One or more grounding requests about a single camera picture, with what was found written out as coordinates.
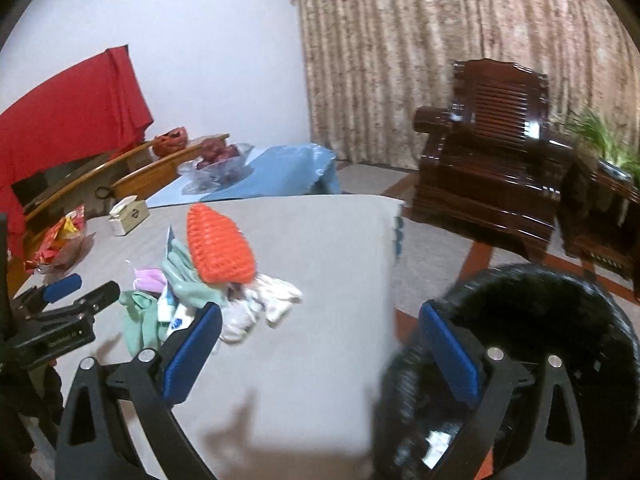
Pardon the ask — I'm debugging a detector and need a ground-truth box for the pink wrapper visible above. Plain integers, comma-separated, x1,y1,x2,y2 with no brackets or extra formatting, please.
126,260,167,296

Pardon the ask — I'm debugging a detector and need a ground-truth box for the dark wooden armchair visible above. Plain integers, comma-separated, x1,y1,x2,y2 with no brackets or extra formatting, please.
412,58,574,261

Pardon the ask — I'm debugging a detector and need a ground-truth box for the white blue cardboard box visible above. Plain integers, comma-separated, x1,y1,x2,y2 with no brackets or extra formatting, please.
157,226,196,341

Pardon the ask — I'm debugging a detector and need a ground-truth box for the wooden bench backrest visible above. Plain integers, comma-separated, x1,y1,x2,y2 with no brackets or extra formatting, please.
24,138,203,232

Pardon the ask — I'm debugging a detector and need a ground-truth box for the red cloth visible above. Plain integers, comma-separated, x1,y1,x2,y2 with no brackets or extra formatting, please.
0,46,153,256

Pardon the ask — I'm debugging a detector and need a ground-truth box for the green potted plant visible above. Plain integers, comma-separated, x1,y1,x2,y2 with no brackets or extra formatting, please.
562,108,639,188

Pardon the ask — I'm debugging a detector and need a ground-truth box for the blue table cloth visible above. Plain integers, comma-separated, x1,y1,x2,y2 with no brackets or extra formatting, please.
145,143,342,209

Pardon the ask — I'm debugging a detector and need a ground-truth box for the black trash bin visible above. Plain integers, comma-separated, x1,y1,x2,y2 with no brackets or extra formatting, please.
372,264,639,479

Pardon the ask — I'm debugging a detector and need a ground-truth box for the beige patterned curtain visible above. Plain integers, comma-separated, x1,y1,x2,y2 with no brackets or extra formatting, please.
293,0,639,169

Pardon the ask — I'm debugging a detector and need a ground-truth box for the clear bag of red fruit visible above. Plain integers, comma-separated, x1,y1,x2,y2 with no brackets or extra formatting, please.
177,138,254,195

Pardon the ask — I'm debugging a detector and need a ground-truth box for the orange red bag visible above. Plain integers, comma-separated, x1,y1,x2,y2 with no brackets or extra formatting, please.
152,127,189,158

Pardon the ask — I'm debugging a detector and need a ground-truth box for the small beige tissue box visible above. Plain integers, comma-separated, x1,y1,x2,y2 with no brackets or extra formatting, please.
108,195,149,236

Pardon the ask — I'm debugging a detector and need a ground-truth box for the dark wooden side table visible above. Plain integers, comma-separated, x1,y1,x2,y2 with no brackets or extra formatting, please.
556,157,639,296

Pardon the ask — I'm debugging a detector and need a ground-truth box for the red yellow snack bag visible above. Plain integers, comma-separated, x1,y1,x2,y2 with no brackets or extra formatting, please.
25,205,91,274

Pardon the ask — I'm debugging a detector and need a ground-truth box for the white tissue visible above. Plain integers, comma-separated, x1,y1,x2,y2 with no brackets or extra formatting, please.
220,273,303,344

